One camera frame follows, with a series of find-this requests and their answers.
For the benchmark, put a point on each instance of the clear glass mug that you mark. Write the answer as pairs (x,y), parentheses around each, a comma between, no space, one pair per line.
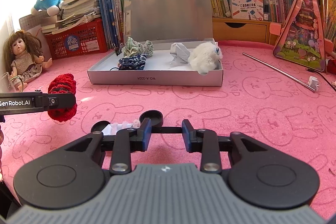
(7,83)

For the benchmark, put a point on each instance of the black round lid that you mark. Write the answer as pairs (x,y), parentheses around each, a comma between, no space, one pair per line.
(155,116)

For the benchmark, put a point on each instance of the red crocheted pouch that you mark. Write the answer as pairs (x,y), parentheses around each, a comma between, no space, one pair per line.
(62,92)

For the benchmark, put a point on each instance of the white stationery box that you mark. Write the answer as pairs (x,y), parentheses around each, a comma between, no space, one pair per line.
(247,9)

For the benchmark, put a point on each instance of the metal rod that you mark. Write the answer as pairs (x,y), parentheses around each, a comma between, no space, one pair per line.
(281,72)

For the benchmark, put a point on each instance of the green checked cloth scrunchie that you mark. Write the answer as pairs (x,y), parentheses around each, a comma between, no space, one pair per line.
(133,48)

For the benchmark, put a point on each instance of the brown haired doll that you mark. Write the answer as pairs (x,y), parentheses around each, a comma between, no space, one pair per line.
(24,60)

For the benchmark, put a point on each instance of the silver cardboard box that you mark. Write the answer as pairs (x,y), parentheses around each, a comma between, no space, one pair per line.
(163,22)

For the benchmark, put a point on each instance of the white fluffy plush toy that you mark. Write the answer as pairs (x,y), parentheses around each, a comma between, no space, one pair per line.
(205,57)

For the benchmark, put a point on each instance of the wooden drawer organizer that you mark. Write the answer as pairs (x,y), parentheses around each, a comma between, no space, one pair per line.
(246,30)

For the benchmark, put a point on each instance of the black round container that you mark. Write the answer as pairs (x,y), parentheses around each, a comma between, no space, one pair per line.
(99,126)

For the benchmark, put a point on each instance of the blue patterned cloth pouch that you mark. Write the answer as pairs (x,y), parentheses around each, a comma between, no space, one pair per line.
(136,62)

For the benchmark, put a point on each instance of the pink triangular toy house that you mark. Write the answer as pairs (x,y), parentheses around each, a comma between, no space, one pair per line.
(302,40)

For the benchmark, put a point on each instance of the row of upright books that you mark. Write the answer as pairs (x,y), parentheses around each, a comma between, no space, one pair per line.
(112,19)

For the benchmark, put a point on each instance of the stack of books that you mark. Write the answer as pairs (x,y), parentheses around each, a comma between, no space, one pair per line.
(72,14)

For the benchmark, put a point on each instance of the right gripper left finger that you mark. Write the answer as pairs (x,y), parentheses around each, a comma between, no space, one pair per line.
(128,140)

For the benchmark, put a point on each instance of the blue white plush toy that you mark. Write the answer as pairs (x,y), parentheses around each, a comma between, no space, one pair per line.
(52,7)

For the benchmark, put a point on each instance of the black binder clip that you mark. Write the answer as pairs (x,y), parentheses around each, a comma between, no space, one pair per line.
(117,48)

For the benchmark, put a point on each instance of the red plastic crate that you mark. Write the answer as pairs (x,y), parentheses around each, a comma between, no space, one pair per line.
(85,39)

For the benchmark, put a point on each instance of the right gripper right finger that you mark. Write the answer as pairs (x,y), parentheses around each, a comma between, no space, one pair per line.
(204,141)

